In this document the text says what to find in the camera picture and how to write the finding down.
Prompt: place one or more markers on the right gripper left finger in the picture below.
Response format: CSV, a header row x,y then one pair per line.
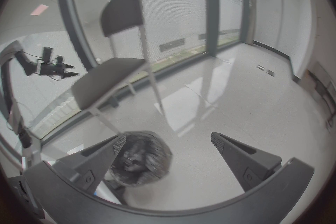
x,y
102,157

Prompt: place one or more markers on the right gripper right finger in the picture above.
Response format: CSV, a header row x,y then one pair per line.
x,y
241,162

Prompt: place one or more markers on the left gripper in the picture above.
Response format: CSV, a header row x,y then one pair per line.
x,y
48,68

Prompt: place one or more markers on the black plastic bag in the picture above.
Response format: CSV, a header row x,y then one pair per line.
x,y
147,162

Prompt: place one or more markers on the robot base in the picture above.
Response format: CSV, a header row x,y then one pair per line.
x,y
115,190

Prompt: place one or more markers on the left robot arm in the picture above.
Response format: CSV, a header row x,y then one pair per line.
x,y
25,61

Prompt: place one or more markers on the grey and white chair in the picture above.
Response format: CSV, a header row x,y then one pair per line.
x,y
120,13

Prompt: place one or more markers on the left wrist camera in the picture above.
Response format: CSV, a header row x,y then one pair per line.
x,y
59,59

